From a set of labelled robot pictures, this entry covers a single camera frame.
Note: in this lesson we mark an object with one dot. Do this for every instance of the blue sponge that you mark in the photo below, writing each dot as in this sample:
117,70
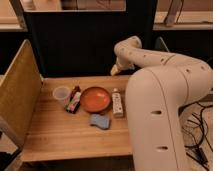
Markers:
102,122

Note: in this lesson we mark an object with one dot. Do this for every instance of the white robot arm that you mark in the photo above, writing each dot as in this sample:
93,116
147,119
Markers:
163,83

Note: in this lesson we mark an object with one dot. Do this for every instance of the clear plastic cup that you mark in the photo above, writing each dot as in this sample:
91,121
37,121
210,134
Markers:
62,95

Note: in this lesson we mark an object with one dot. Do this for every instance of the black back panel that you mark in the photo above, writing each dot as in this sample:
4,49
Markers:
82,43

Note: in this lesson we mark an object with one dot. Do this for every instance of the orange bowl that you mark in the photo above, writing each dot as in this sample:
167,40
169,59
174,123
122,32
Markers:
95,99

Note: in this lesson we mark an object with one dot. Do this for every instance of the white bottle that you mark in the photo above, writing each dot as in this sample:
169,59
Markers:
117,104

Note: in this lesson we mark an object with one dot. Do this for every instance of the left wooden side panel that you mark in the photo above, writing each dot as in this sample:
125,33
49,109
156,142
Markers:
19,90

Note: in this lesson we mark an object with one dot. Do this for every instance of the dark right side panel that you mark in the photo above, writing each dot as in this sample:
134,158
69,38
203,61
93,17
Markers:
160,45

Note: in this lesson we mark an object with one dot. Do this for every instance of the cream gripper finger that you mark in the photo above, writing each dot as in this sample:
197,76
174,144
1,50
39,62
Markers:
115,70

